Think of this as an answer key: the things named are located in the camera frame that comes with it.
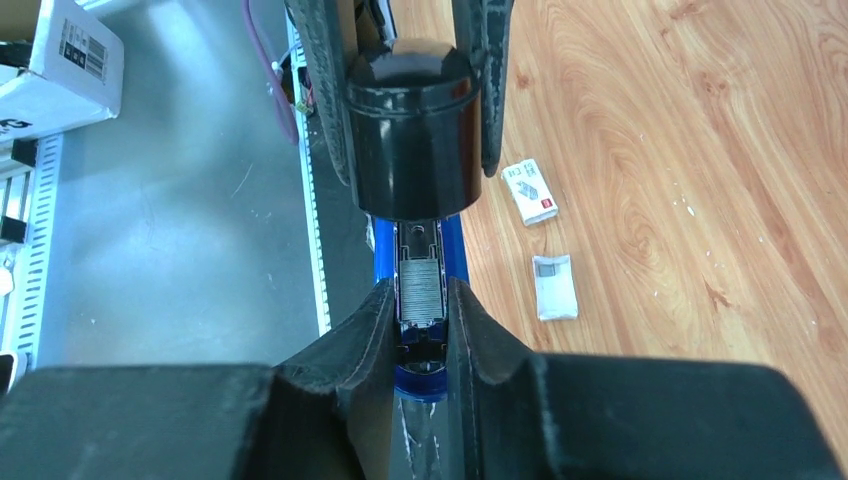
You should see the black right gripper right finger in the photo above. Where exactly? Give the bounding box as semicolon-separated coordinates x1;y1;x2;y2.
447;279;842;479

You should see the white staple box tray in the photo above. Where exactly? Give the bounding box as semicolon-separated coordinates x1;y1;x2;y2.
533;255;579;321

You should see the white staple box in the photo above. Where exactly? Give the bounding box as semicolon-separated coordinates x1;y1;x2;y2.
501;158;558;226

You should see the white slotted cable duct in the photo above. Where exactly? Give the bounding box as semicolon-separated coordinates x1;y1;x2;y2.
1;134;64;395

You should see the white cardboard box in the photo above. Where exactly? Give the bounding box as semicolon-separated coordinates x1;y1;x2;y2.
1;1;125;143

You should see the blue and black stapler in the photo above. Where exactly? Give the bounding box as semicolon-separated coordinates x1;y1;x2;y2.
345;38;482;403

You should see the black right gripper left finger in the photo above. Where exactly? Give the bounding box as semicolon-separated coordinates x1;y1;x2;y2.
1;280;395;479

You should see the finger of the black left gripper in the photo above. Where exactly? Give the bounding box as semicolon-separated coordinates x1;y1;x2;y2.
452;0;514;177
286;0;358;186

